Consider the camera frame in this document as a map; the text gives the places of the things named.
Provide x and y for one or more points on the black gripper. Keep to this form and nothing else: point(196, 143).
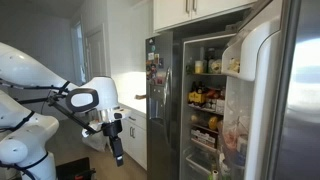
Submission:
point(111, 129)

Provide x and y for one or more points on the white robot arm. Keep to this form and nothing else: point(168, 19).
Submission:
point(20, 66)

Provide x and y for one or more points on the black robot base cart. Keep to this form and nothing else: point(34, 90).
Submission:
point(71, 166)

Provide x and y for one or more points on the fridge cabinet white interior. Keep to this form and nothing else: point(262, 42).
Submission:
point(185, 133)

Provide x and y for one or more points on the open fridge door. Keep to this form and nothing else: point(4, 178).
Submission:
point(300, 140)

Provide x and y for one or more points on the white lower counter cabinet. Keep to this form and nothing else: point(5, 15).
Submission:
point(136, 146)

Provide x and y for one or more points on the white plastic bag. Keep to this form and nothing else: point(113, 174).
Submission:
point(96, 141)

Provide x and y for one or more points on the stainless steel freezer door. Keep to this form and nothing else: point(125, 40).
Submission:
point(156, 140)

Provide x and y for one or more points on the orange black clamp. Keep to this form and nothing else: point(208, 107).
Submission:
point(83, 175)

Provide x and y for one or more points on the water ice dispenser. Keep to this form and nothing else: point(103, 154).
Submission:
point(155, 106)

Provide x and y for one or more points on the wooden utensil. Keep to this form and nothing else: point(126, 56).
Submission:
point(140, 97)

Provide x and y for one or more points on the clear crisper drawer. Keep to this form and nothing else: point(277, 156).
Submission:
point(200, 165)

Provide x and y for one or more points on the red landscape postcard magnet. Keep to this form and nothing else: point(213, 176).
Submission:
point(160, 79)

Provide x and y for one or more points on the pale round fruit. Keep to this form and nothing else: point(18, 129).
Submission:
point(194, 118)

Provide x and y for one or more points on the white cardboard box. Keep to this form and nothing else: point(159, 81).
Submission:
point(203, 137)

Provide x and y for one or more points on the yellow beer bottle pack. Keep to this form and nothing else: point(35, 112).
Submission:
point(196, 98)

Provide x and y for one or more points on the white interior door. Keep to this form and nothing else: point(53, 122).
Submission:
point(96, 56)

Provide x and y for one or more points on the dark picture magnet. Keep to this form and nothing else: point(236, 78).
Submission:
point(161, 63)

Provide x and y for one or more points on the green bottle white cap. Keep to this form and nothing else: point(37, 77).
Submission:
point(214, 175)

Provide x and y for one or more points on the yellow fruit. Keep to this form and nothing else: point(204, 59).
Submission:
point(213, 123)

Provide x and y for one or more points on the white cartons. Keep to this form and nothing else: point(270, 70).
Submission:
point(220, 106)

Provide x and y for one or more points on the red food packages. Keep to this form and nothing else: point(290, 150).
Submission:
point(215, 93)

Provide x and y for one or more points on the orange white plastic tub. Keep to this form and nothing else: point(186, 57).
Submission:
point(230, 137)

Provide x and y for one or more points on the yellow jar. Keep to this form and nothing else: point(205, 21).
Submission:
point(199, 67)

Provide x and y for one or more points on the pale green cabbage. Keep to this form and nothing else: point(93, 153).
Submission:
point(216, 66)

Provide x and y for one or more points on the dark tall bottle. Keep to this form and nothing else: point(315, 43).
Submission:
point(210, 55)

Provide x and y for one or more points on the butter packs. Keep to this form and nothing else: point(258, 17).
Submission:
point(234, 65)

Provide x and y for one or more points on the white upper cabinets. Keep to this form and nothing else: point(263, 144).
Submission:
point(170, 13)

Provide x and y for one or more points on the white doorway frame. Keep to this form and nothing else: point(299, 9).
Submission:
point(79, 56)

